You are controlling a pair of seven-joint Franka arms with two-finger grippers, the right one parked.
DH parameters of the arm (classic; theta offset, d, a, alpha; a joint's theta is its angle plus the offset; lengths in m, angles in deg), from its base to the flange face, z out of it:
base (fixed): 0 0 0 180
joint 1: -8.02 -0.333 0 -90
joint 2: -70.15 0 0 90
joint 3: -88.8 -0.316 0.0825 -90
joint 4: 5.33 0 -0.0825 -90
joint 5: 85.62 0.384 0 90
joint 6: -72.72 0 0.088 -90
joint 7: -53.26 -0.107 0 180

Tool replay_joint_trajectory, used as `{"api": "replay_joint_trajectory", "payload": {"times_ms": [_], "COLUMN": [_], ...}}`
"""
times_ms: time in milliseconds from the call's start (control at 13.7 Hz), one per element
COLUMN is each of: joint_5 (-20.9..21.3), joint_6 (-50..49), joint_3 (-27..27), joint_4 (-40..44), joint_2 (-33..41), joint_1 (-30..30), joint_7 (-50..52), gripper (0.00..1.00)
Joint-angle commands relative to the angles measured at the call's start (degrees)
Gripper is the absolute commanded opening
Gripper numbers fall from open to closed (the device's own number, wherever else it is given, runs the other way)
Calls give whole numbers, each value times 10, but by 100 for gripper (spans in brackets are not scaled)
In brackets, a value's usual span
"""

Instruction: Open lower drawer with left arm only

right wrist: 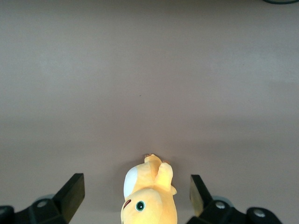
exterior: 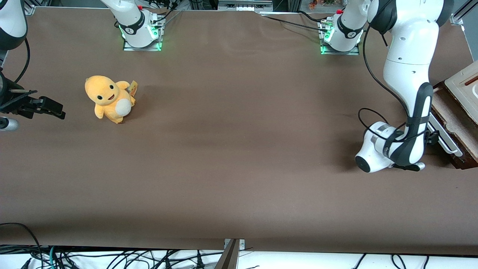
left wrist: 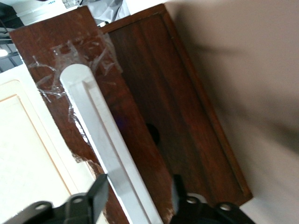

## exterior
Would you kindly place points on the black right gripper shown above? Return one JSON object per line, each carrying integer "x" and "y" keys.
{"x": 15, "y": 103}

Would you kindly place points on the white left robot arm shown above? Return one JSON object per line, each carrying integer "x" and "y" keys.
{"x": 407, "y": 56}

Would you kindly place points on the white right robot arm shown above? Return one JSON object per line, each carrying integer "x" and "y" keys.
{"x": 132, "y": 22}

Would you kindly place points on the dark wooden drawer cabinet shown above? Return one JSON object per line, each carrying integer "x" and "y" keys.
{"x": 465, "y": 89}

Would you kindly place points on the orange plush dinosaur toy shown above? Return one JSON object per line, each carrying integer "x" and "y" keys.
{"x": 108, "y": 101}

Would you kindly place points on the brown table cover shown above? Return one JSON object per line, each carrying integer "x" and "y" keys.
{"x": 239, "y": 149}

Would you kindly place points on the aluminium profile beam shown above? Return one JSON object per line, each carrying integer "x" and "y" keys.
{"x": 228, "y": 259}

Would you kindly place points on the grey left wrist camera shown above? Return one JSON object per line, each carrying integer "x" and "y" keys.
{"x": 410, "y": 167}

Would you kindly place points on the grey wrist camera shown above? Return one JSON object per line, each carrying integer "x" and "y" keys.
{"x": 410, "y": 167}
{"x": 7, "y": 124}

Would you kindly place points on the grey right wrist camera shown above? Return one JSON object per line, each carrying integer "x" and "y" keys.
{"x": 7, "y": 124}

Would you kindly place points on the aluminium corner bracket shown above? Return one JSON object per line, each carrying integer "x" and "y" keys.
{"x": 30, "y": 10}
{"x": 457, "y": 20}

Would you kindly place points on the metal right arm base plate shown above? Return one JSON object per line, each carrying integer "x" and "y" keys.
{"x": 149, "y": 47}

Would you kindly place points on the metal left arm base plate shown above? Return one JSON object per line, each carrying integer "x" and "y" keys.
{"x": 353, "y": 52}

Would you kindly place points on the aluminium frame strut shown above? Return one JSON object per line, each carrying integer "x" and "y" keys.
{"x": 467, "y": 8}

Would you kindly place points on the small metal table bracket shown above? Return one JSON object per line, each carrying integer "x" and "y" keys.
{"x": 242, "y": 243}

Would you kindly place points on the grey network switch box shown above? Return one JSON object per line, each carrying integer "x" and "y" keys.
{"x": 244, "y": 4}

